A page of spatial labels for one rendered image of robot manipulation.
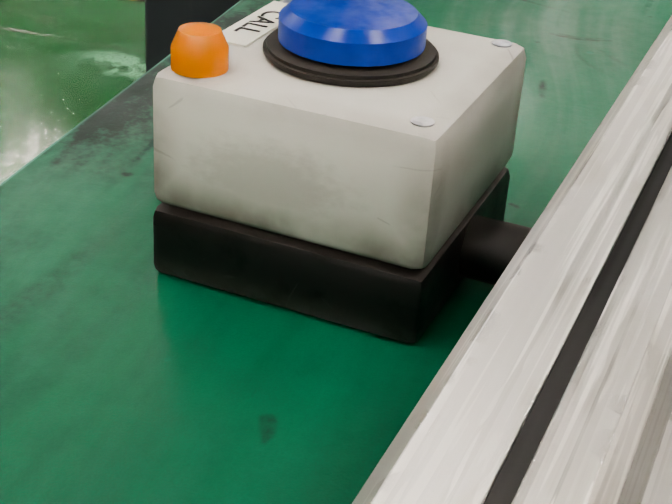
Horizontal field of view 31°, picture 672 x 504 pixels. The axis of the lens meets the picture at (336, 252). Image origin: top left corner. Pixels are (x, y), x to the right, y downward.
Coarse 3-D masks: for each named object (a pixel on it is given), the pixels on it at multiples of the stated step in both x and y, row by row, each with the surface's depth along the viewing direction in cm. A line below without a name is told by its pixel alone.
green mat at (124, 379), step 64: (256, 0) 56; (448, 0) 58; (512, 0) 58; (576, 0) 59; (640, 0) 60; (576, 64) 51; (128, 128) 42; (576, 128) 45; (0, 192) 38; (64, 192) 38; (128, 192) 38; (512, 192) 40; (0, 256) 34; (64, 256) 34; (128, 256) 35; (0, 320) 31; (64, 320) 32; (128, 320) 32; (192, 320) 32; (256, 320) 32; (320, 320) 32; (448, 320) 33; (0, 384) 29; (64, 384) 29; (128, 384) 29; (192, 384) 29; (256, 384) 30; (320, 384) 30; (384, 384) 30; (0, 448) 27; (64, 448) 27; (128, 448) 27; (192, 448) 27; (256, 448) 27; (320, 448) 28; (384, 448) 28
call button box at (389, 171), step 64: (256, 64) 32; (320, 64) 31; (448, 64) 33; (512, 64) 34; (192, 128) 31; (256, 128) 30; (320, 128) 30; (384, 128) 29; (448, 128) 29; (512, 128) 35; (192, 192) 32; (256, 192) 31; (320, 192) 30; (384, 192) 30; (448, 192) 30; (192, 256) 33; (256, 256) 32; (320, 256) 31; (384, 256) 30; (448, 256) 32; (512, 256) 33; (384, 320) 31
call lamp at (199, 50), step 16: (176, 32) 31; (192, 32) 31; (208, 32) 31; (176, 48) 31; (192, 48) 30; (208, 48) 31; (224, 48) 31; (176, 64) 31; (192, 64) 31; (208, 64) 31; (224, 64) 31
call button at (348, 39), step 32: (320, 0) 33; (352, 0) 33; (384, 0) 33; (288, 32) 31; (320, 32) 31; (352, 32) 31; (384, 32) 31; (416, 32) 32; (352, 64) 31; (384, 64) 31
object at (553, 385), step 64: (640, 64) 27; (640, 128) 23; (576, 192) 20; (640, 192) 21; (576, 256) 18; (640, 256) 19; (512, 320) 17; (576, 320) 17; (640, 320) 17; (448, 384) 15; (512, 384) 15; (576, 384) 16; (640, 384) 16; (448, 448) 14; (512, 448) 14; (576, 448) 14; (640, 448) 16
